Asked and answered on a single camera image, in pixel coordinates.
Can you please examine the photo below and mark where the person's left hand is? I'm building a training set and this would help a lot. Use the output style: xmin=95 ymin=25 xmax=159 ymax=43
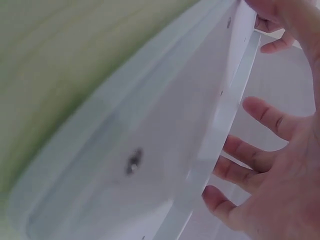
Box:
xmin=259 ymin=31 xmax=302 ymax=54

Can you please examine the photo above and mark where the person's right hand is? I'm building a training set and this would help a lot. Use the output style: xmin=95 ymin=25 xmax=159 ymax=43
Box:
xmin=201 ymin=0 xmax=320 ymax=240

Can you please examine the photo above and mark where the white plastic box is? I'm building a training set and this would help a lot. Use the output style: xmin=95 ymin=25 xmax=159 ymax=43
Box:
xmin=7 ymin=0 xmax=263 ymax=240

